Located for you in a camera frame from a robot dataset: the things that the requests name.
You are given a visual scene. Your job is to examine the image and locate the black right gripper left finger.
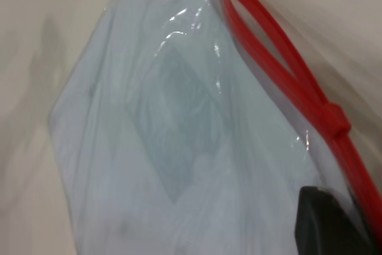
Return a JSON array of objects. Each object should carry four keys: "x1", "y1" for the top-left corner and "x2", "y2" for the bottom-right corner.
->
[{"x1": 294, "y1": 185, "x2": 377, "y2": 255}]

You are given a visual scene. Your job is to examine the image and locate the clear zip bag red zipper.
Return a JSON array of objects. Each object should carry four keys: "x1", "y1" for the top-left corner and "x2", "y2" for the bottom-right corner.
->
[{"x1": 49, "y1": 0, "x2": 382, "y2": 255}]

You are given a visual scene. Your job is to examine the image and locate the red zipper slider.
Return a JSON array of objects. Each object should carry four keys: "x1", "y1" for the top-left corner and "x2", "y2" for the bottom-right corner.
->
[{"x1": 321, "y1": 102, "x2": 352, "y2": 141}]

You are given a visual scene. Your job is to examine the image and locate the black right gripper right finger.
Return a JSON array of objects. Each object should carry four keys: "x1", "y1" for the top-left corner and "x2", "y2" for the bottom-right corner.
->
[{"x1": 351, "y1": 195, "x2": 382, "y2": 255}]

